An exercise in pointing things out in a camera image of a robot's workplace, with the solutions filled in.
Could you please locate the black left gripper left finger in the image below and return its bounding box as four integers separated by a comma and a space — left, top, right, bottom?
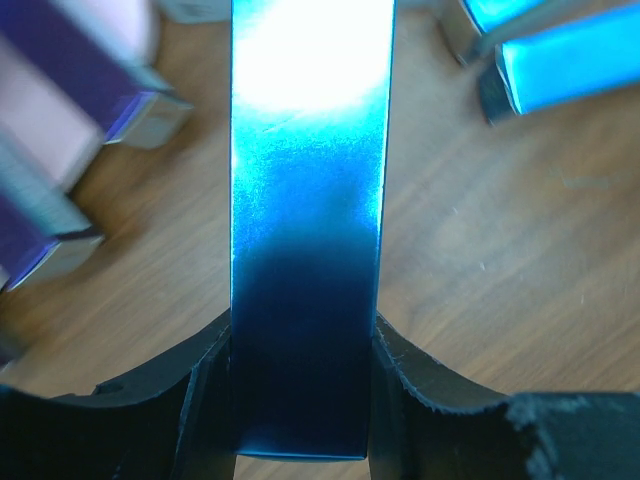
1, 312, 236, 479

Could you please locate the pink three-tier shelf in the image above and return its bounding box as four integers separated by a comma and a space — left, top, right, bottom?
1, 1, 159, 191

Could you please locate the blue toothpaste box front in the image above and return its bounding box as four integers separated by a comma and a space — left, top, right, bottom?
230, 1, 395, 461

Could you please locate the blue toothpaste box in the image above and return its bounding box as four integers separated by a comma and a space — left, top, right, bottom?
478, 1, 639, 124
230, 1, 395, 461
439, 0, 564, 65

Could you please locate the red toothpaste box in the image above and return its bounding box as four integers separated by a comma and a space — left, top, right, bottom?
156, 0, 231, 24

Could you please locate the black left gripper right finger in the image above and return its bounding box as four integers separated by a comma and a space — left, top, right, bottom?
368, 317, 639, 479

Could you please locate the silver purple toothpaste box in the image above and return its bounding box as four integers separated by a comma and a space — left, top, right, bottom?
1, 137, 104, 291

